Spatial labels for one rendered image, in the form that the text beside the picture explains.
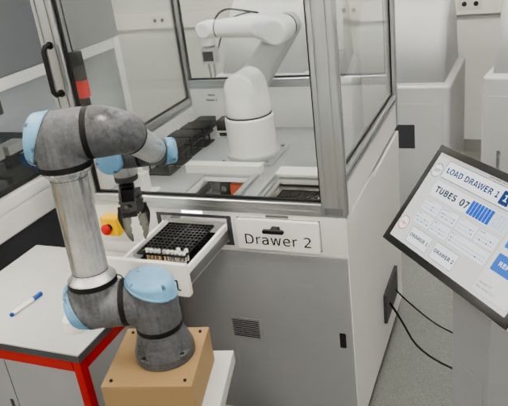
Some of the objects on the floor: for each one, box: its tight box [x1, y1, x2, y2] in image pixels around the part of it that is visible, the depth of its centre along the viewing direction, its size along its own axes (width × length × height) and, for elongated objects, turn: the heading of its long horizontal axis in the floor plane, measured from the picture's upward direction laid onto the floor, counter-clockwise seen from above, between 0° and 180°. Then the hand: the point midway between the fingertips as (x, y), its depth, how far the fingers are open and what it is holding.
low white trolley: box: [0, 245, 136, 406], centre depth 233 cm, size 58×62×76 cm
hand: (139, 237), depth 197 cm, fingers open, 3 cm apart
